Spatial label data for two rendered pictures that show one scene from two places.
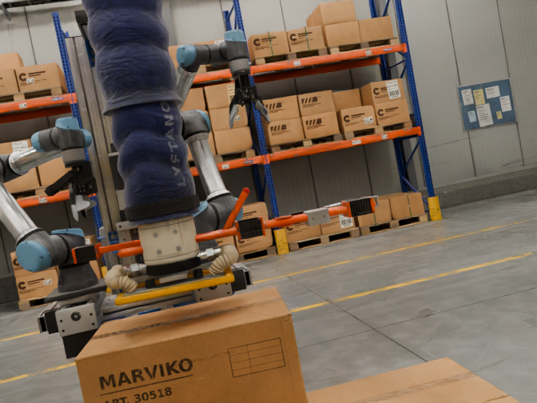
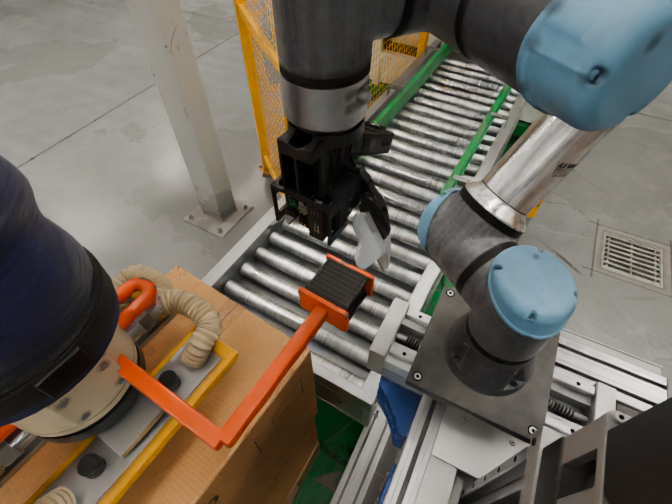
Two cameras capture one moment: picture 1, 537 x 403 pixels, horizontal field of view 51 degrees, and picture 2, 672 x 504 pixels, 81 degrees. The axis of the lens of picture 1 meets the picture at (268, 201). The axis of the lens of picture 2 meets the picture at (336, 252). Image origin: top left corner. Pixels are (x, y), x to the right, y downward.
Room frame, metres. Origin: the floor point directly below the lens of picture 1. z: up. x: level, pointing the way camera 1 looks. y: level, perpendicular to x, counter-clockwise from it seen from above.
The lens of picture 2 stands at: (2.17, 0.38, 1.69)
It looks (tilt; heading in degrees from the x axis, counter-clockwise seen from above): 50 degrees down; 129
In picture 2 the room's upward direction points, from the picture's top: straight up
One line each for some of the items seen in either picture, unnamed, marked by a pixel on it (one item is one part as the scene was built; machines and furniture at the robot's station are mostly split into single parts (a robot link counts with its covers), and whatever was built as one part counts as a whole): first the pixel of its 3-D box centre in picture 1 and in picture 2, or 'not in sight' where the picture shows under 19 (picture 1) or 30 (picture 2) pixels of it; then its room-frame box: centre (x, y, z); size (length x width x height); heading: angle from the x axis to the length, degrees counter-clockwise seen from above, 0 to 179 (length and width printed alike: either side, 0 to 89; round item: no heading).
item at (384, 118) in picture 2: not in sight; (396, 95); (1.18, 2.15, 0.60); 1.60 x 0.10 x 0.09; 99
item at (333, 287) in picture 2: (87, 253); (336, 291); (1.96, 0.65, 1.18); 0.09 x 0.08 x 0.05; 6
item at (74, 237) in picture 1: (68, 245); (517, 300); (2.18, 0.79, 1.20); 0.13 x 0.12 x 0.14; 153
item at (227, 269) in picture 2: not in sight; (355, 142); (1.18, 1.79, 0.50); 2.31 x 0.05 x 0.19; 99
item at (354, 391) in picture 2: not in sight; (271, 346); (1.68, 0.68, 0.58); 0.70 x 0.03 x 0.06; 9
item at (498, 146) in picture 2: not in sight; (480, 183); (1.82, 1.89, 0.50); 2.31 x 0.05 x 0.19; 99
